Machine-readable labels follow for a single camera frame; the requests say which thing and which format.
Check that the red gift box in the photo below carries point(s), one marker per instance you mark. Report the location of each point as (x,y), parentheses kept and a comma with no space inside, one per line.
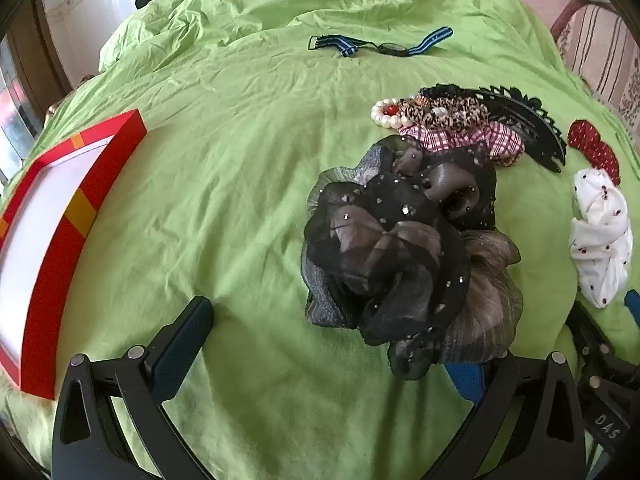
(60,260)

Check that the red polka-dot scrunchie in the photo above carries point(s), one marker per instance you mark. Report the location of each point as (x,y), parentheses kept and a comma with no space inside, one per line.
(595,147)

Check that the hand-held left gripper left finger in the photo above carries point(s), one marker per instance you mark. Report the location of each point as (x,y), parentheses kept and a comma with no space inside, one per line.
(180,342)

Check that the white printed scrunchie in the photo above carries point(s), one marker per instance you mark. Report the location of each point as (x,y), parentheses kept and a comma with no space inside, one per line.
(600,240)

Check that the brown wooden furniture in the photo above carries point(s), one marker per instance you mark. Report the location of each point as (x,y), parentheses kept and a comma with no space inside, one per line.
(35,50)

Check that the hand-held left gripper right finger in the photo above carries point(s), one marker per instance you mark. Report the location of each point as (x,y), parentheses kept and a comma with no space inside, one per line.
(465,382)

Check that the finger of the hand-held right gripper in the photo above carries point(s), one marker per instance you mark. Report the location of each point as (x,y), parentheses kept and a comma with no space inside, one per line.
(595,350)
(634,307)

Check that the green blanket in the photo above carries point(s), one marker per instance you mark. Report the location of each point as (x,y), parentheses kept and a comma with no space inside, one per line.
(225,160)

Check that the leopard print scrunchie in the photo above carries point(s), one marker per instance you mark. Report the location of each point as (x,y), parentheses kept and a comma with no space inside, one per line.
(460,110)

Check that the red plaid scrunchie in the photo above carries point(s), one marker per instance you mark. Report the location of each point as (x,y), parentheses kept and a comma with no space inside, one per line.
(500,142)

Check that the grey-brown sheer scrunchie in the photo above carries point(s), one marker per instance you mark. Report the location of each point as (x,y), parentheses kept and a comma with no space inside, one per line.
(485,305)

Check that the striped floral bedding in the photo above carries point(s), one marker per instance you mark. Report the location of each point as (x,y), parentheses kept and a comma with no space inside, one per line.
(600,50)

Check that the black hair comb clip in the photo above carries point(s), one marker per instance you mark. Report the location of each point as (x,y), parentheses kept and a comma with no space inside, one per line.
(530,120)

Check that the large black sheer scrunchie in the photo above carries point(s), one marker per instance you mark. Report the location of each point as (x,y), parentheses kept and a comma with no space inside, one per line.
(390,240)

